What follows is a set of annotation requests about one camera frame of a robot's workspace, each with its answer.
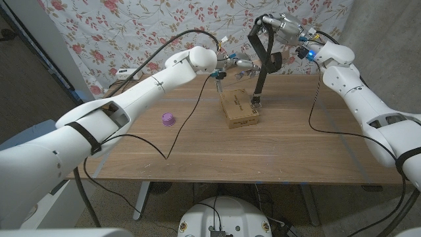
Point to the black floor power adapter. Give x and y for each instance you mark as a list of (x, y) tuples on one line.
[(289, 230)]

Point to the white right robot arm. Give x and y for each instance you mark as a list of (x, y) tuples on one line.
[(368, 98)]

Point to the white robot body edge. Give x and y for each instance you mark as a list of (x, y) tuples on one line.
[(65, 233)]

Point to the brown cardboard box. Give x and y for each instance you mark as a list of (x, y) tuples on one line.
[(238, 110)]

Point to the white power strip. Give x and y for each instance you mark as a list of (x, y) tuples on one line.
[(126, 74)]

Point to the black leather belt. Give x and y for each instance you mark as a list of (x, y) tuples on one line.
[(264, 62)]

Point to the floral backdrop cloth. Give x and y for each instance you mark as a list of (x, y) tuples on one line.
[(98, 33)]

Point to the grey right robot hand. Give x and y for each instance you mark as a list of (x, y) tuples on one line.
[(287, 28)]

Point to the grey table leg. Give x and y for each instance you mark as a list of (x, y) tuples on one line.
[(309, 204), (141, 200)]

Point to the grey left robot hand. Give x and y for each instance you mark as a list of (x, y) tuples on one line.
[(241, 64)]

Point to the black round floor object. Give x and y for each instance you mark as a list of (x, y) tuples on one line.
[(161, 187)]

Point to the small purple cup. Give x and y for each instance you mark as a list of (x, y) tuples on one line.
[(168, 120)]

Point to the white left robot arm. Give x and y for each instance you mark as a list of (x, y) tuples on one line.
[(108, 118)]

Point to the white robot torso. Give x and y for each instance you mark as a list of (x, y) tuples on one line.
[(227, 217)]

